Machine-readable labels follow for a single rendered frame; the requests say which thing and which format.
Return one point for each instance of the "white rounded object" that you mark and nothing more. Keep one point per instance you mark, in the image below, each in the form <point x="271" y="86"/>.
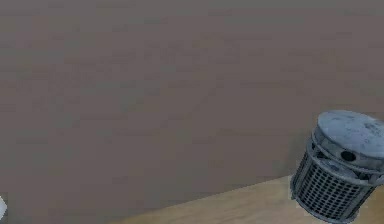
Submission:
<point x="2" y="206"/>

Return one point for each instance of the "grey mesh lidded bin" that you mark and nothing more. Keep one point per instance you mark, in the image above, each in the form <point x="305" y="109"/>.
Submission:
<point x="336" y="173"/>

